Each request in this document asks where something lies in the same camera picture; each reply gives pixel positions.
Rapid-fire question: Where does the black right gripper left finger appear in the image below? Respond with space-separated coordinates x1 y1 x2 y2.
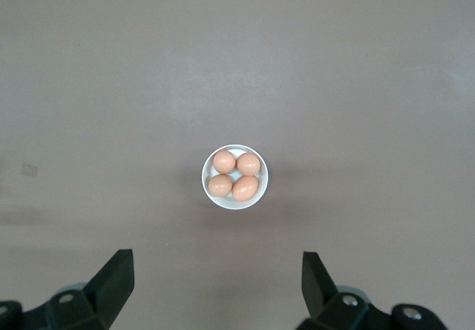
0 248 134 330

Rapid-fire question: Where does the white round bowl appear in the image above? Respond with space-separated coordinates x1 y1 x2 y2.
201 144 269 211

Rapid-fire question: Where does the brown egg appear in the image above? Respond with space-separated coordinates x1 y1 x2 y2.
236 153 261 176
212 150 237 174
208 174 234 197
232 175 260 202

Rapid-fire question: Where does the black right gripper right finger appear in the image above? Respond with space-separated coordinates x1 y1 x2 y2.
296 251 446 330

